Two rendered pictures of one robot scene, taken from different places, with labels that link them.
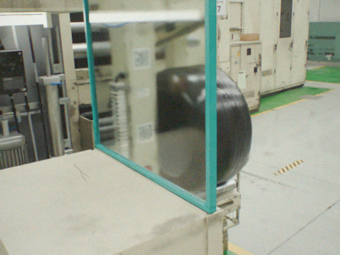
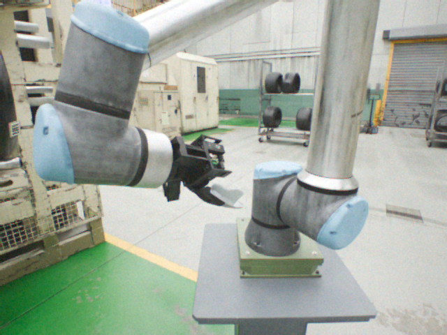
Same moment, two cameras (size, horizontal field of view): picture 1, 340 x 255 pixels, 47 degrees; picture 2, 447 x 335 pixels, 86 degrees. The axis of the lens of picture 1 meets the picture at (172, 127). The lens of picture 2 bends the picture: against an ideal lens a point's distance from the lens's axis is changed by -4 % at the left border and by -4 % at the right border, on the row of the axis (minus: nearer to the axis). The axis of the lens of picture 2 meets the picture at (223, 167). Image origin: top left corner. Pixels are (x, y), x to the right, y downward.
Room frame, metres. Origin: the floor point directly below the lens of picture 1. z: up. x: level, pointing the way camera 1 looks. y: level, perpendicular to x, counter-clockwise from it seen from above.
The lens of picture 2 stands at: (0.52, -0.80, 1.16)
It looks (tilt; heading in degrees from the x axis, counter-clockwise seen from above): 16 degrees down; 343
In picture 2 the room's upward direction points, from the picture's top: straight up
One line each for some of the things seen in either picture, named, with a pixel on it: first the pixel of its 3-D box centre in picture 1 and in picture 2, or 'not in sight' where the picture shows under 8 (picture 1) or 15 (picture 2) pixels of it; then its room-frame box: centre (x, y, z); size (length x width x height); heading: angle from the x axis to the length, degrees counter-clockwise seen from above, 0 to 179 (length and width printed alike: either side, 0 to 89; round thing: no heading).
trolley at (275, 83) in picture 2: not in sight; (289, 102); (5.89, -4.03, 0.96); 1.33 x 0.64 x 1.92; 41
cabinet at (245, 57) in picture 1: (233, 78); (160, 117); (6.61, -1.08, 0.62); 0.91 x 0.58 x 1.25; 133
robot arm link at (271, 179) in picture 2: not in sight; (277, 190); (1.18, -1.18, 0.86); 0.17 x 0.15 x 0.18; 16
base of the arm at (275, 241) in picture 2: not in sight; (272, 227); (1.19, -1.18, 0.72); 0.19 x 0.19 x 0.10
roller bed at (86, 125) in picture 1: (105, 143); not in sight; (1.87, 0.34, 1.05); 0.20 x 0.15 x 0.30; 125
